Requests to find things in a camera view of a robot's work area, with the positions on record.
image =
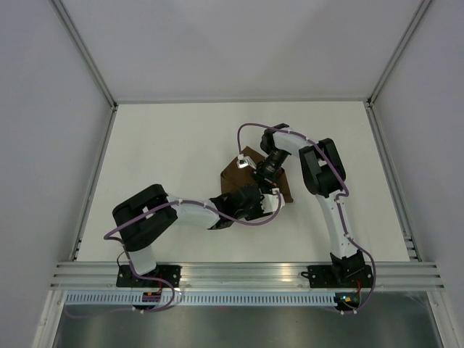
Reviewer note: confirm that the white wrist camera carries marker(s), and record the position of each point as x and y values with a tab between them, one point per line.
272	202
244	161

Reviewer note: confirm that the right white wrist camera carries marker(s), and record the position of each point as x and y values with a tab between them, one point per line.
244	161

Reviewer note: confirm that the right aluminium frame post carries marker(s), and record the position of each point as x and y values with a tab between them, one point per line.
399	50

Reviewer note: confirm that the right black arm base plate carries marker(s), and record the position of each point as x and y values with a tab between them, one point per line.
324	277

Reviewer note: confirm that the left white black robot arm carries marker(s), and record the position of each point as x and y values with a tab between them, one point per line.
144	217

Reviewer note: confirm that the right aluminium side rail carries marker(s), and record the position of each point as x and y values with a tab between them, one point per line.
393	183

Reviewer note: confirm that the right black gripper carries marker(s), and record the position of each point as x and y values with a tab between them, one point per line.
267	179

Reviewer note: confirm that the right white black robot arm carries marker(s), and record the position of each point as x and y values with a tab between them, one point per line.
323	175

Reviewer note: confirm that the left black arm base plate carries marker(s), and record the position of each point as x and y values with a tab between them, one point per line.
169	273

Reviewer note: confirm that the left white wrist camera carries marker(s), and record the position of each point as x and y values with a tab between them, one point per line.
272	202

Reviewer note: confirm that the brown cloth napkin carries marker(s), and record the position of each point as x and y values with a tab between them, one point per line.
232	178

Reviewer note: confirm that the left aluminium frame post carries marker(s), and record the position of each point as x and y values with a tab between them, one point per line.
70	27

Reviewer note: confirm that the white slotted cable duct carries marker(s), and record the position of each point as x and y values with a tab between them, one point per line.
202	298

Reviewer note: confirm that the aluminium side rail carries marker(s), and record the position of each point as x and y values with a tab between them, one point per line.
88	198
393	183

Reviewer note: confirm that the aluminium front rail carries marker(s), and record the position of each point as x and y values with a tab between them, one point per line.
242	276

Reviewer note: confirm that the left aluminium side rail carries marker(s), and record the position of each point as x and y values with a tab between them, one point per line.
88	198

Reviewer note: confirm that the aluminium frame post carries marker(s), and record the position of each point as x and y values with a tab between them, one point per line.
399	50
70	27

